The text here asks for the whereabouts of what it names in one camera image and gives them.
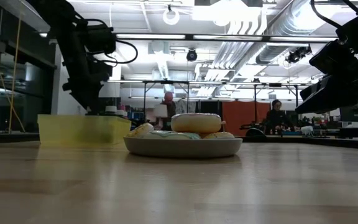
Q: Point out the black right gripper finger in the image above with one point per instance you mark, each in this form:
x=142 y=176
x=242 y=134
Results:
x=331 y=98
x=312 y=90

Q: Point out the pink-tipped food colouring bottle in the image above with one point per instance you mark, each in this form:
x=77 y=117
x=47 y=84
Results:
x=120 y=113

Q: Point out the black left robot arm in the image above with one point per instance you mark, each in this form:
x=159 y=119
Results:
x=64 y=37

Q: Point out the yellow translucent plastic bin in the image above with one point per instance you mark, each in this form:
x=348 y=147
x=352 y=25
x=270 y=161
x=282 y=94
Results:
x=79 y=130

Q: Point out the distant dark monitor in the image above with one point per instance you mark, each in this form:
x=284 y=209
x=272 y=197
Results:
x=353 y=115

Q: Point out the black ceiling spotlight cluster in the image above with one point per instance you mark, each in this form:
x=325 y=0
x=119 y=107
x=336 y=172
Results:
x=297 y=54

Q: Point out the small white device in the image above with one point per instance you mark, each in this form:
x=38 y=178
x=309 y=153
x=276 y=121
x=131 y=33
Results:
x=306 y=130

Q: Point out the long ceiling light strip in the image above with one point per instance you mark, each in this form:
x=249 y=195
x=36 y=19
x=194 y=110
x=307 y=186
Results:
x=228 y=37
x=303 y=39
x=43 y=35
x=151 y=36

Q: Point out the person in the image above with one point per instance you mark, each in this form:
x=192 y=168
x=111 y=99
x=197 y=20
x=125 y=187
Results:
x=168 y=97
x=277 y=119

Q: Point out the small yellow donut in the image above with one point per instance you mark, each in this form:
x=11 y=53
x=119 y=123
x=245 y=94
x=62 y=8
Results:
x=219 y=135
x=141 y=130

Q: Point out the white rectangular object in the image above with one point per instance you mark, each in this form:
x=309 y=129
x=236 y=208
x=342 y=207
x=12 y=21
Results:
x=160 y=111

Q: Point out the orange divider panel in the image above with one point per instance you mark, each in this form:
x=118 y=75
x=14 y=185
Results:
x=241 y=116

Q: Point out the large green frosted donut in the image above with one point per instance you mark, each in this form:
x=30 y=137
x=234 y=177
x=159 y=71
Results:
x=172 y=135

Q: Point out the grey white curtain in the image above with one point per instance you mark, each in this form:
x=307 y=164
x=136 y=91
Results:
x=185 y=107

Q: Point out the grey round plate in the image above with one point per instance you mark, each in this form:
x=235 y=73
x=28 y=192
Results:
x=182 y=149

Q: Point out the lilac donut with brown stripes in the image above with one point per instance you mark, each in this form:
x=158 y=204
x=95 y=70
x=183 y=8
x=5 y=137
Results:
x=195 y=123

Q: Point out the round white ceiling lamp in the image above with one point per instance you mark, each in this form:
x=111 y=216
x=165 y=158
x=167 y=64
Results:
x=171 y=24

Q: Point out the black divider panel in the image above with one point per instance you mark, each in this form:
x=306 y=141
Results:
x=210 y=107

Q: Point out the black round ceiling speaker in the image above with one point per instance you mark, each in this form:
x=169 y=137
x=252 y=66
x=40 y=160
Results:
x=191 y=55

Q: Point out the black workstation frame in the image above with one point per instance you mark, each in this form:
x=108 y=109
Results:
x=275 y=84
x=179 y=82

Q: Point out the silver ventilation duct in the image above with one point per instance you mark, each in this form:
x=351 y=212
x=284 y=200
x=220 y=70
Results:
x=291 y=21

